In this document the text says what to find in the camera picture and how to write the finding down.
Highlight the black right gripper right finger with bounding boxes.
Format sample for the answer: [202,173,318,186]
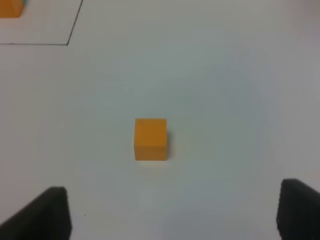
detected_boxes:
[276,178,320,240]

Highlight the orange template block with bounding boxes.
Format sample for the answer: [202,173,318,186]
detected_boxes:
[0,0,24,19]

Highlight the orange cube block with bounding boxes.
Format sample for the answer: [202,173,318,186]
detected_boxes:
[134,118,168,161]

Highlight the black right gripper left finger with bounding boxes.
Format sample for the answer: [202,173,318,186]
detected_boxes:
[0,186,72,240]

